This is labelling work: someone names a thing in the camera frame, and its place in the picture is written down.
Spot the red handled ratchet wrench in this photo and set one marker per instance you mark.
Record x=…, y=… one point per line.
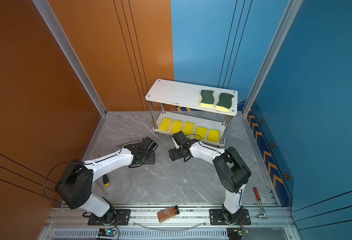
x=262, y=215

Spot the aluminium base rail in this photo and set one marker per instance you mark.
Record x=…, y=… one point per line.
x=195, y=222

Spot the left green circuit board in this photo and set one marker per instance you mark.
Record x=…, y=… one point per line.
x=108, y=233

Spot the yellow foam sponge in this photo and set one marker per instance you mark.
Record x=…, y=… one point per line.
x=200, y=133
x=214, y=136

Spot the green scouring sponge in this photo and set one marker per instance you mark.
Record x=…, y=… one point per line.
x=207, y=98
x=225, y=102

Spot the right green circuit board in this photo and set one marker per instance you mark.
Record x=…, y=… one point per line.
x=236, y=234

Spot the white two-tier metal shelf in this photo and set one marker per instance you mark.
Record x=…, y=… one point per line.
x=188, y=96

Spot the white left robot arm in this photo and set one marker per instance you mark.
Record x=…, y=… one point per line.
x=75, y=184

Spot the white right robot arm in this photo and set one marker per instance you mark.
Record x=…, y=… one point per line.
x=231, y=169

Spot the brown spice jar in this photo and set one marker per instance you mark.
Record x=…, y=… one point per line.
x=168, y=213

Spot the aluminium corner post left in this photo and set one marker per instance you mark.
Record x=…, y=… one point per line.
x=58, y=33

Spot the large yellow coarse sponge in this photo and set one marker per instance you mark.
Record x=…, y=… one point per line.
x=188, y=128

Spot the black screwdriver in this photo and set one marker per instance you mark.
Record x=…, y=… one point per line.
x=106, y=181

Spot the aluminium corner post right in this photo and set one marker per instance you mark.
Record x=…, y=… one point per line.
x=279, y=36

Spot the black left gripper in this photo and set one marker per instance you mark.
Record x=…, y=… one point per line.
x=153, y=159

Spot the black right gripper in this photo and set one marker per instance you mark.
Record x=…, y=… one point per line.
x=176, y=156

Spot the green circuit board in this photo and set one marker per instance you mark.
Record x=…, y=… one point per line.
x=236, y=234
x=108, y=233

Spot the aluminium corner post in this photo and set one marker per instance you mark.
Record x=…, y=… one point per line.
x=58, y=33
x=279, y=36

